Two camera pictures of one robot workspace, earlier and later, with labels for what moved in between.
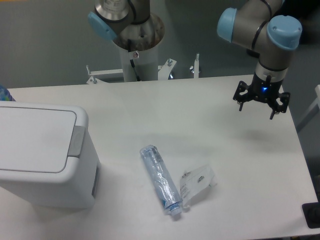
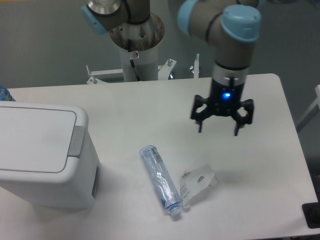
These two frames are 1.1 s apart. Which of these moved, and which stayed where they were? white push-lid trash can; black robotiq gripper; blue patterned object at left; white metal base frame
Moved: black robotiq gripper
Stayed: white push-lid trash can; blue patterned object at left; white metal base frame
